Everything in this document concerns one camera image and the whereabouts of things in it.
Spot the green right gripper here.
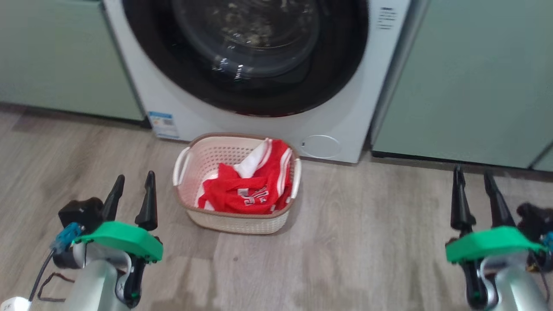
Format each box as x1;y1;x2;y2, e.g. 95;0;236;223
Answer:
445;165;547;309

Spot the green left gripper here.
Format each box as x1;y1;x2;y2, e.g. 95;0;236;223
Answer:
73;171;164;308

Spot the red white jersey garment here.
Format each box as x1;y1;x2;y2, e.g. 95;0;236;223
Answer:
195;138;294;215

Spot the black round washing machine door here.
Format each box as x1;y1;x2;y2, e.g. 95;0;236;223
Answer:
122;0;369;117

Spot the cream perforated laundry basket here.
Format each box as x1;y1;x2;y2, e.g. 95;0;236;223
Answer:
173;133;302;235

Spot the white washing machine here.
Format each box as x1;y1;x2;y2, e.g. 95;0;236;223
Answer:
102;0;412;164

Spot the pale green cabinet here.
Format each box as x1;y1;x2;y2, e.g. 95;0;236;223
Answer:
371;0;553;169
531;145;553;172
0;0;145;121

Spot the blue energy label sticker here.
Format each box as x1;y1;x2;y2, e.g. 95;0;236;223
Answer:
147;111;180;140

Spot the white plastic block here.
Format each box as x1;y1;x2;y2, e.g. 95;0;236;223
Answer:
0;297;31;311

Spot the round white filter cover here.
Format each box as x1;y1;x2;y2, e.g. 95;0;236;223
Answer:
300;135;342;159

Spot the black text warning label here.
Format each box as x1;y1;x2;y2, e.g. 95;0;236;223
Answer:
378;6;398;30

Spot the black cable blue plug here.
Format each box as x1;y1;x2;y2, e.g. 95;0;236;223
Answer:
28;222;83;303
528;231;553;303

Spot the thin red-brown cable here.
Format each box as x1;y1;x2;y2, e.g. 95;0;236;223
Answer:
37;272;76;303

